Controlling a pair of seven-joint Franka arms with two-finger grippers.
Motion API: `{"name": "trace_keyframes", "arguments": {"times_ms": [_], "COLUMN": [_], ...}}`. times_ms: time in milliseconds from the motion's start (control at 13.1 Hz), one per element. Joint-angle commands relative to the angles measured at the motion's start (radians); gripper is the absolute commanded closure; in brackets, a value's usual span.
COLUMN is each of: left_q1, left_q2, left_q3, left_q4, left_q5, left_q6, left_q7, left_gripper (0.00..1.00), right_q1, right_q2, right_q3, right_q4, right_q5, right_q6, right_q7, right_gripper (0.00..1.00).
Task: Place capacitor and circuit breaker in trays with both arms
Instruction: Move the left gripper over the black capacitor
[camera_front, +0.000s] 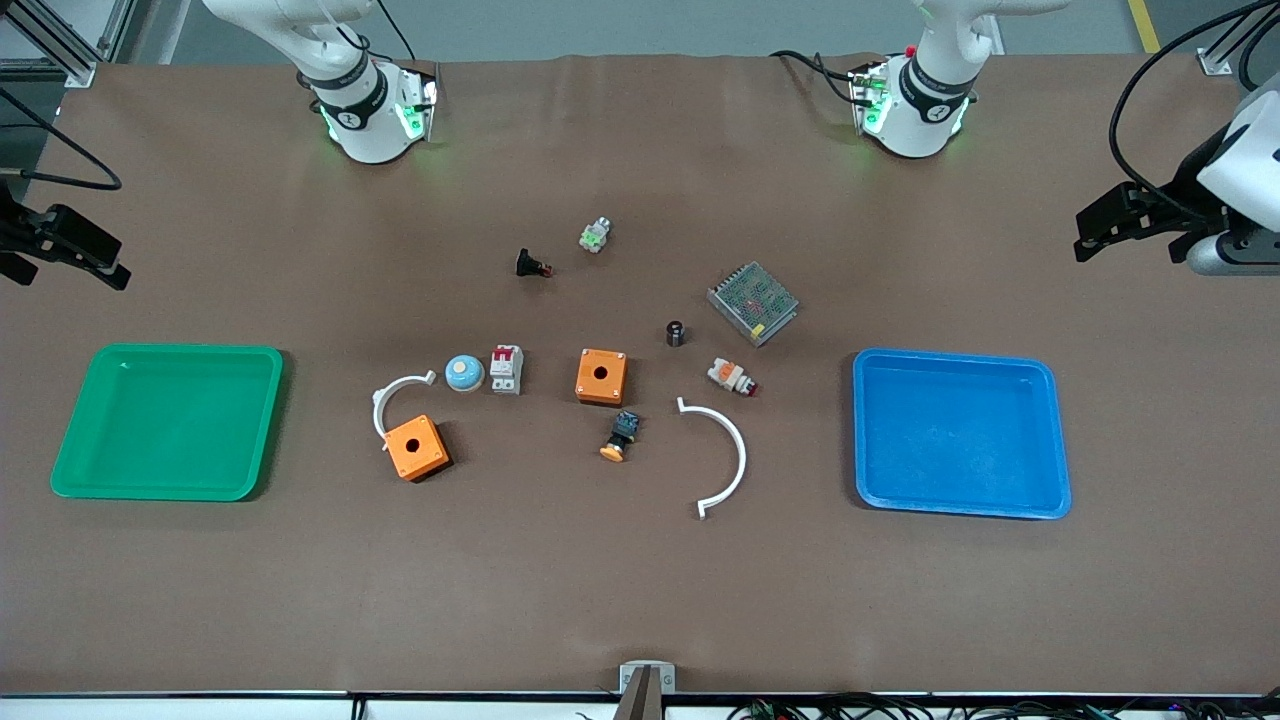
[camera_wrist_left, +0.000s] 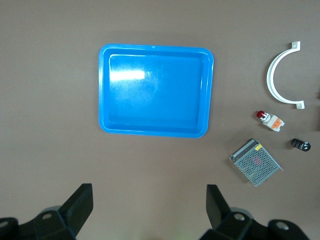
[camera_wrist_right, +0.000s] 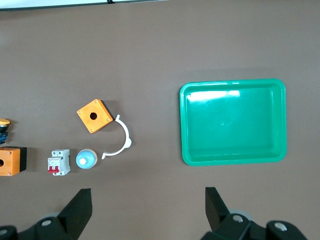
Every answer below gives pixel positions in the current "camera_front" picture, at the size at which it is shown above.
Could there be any white red circuit breaker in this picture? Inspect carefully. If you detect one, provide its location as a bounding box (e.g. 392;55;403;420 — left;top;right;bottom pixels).
489;344;525;396

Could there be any green plastic tray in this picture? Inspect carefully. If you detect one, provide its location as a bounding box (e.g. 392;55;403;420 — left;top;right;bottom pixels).
50;343;286;502

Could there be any blue plastic tray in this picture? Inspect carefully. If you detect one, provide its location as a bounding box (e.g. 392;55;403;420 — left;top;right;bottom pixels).
852;347;1073;521

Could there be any small white curved plastic strip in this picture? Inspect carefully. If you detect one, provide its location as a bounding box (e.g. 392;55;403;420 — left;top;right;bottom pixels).
372;370;439;453

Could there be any metal mesh power supply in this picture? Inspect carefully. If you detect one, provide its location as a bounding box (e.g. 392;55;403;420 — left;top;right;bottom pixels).
707;261;801;348

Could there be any orange button box with hole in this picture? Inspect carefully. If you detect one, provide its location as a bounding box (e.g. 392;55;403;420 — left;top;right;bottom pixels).
575;348;630;407
384;414;452;483

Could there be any orange white red push button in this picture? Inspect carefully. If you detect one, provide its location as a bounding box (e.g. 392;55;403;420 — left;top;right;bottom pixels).
707;358;761;398

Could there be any large white curved plastic strip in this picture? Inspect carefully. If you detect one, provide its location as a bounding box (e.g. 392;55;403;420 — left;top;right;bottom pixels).
676;396;748;521

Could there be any brown table mat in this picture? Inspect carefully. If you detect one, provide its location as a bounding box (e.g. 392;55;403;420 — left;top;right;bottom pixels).
0;52;1280;697

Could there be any black left arm wrist cable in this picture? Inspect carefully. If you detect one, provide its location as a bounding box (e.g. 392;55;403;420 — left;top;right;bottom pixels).
1108;0;1280;223

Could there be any aluminium frame profile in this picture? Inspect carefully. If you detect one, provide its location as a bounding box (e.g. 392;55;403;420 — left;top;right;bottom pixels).
0;0;136;89
1195;0;1280;77

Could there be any black left arm base cable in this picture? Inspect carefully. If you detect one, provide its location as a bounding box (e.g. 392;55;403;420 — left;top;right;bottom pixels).
770;48;863;107

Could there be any black switch with orange cap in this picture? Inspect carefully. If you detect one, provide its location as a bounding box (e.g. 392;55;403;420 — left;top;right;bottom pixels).
599;409;642;464

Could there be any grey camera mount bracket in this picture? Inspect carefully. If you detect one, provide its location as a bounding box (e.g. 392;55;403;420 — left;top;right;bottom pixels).
615;660;677;720

